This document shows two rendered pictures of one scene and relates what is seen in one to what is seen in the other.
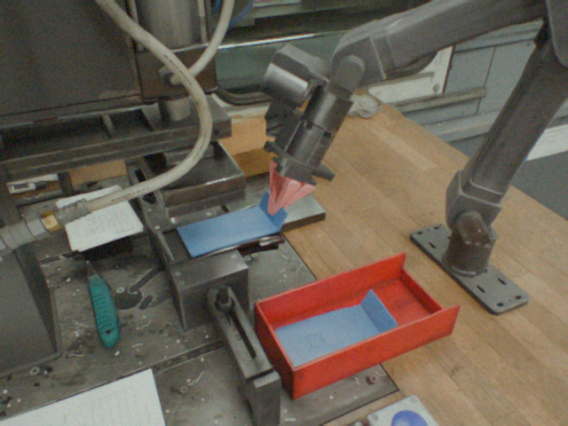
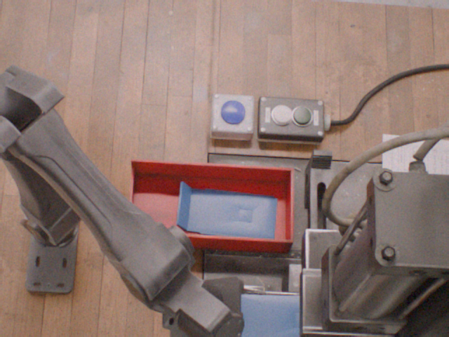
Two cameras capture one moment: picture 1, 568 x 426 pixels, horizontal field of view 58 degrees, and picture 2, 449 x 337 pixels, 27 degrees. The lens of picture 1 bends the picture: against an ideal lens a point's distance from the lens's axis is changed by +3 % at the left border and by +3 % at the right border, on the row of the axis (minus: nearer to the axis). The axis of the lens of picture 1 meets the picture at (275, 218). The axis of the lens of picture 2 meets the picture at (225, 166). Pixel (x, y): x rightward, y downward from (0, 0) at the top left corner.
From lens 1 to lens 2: 1.23 m
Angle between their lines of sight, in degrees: 73
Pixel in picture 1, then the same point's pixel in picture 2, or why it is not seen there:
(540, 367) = (94, 119)
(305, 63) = (200, 292)
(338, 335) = (225, 209)
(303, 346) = (259, 214)
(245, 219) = (265, 326)
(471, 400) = (165, 123)
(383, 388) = (218, 159)
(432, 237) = (53, 273)
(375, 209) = not seen: outside the picture
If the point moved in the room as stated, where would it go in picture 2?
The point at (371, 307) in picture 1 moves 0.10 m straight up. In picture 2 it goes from (184, 215) to (186, 193)
